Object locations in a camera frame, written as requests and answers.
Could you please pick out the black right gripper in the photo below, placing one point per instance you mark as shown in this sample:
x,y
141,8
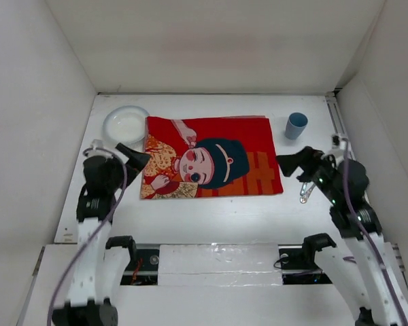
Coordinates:
x,y
307,158

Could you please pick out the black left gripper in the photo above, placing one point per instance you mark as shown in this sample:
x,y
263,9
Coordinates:
x,y
136,162

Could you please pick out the red patterned cloth placemat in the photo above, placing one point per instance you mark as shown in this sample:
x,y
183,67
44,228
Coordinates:
x,y
210,157

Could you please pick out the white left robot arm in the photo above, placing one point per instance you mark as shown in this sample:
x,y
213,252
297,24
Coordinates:
x,y
85,291

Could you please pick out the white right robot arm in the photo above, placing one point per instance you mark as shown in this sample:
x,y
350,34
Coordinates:
x,y
367,279

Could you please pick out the silver table knife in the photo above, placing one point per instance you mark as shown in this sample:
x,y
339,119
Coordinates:
x,y
306,190

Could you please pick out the blue cup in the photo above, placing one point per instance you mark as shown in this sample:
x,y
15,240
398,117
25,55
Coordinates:
x,y
295,125

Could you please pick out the white blue-rimmed plate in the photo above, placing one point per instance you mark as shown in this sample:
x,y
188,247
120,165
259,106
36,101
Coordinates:
x,y
126,125

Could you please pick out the aluminium rail on right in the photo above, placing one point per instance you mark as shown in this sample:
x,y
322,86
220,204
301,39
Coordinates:
x,y
335,113

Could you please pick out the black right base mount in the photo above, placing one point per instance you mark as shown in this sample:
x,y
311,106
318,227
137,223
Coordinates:
x,y
296,261

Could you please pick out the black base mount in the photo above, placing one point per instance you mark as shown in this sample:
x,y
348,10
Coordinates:
x,y
296,261
142,269

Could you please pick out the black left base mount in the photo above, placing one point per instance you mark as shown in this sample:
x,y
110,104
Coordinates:
x,y
142,269

